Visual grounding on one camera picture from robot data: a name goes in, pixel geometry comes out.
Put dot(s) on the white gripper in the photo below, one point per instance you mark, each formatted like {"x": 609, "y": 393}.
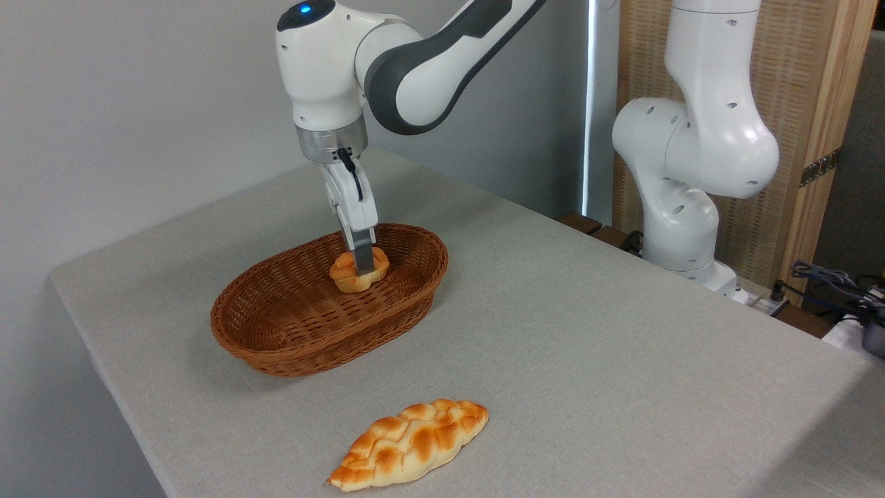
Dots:
{"x": 349, "y": 204}

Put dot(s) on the small round orange bread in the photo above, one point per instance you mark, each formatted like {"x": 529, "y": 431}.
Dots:
{"x": 343, "y": 277}

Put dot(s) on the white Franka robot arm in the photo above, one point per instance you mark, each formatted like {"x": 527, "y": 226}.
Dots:
{"x": 698, "y": 138}

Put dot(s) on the long braided bread loaf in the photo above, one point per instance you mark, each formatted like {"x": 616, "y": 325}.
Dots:
{"x": 408, "y": 443}

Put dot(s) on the brown woven wicker basket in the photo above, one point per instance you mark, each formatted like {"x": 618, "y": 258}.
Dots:
{"x": 297, "y": 325}

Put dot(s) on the grey tablecloth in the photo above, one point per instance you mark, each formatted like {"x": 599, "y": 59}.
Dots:
{"x": 588, "y": 360}

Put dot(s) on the black plug on base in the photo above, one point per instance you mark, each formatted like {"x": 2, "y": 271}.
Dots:
{"x": 778, "y": 290}

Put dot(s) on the metal screen hinge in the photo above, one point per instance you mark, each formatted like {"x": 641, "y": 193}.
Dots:
{"x": 820, "y": 168}

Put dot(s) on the wooden rattan folding screen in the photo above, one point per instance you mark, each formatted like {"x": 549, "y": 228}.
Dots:
{"x": 798, "y": 69}

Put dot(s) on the white vertical frame strip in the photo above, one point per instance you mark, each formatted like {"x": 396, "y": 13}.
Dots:
{"x": 589, "y": 104}

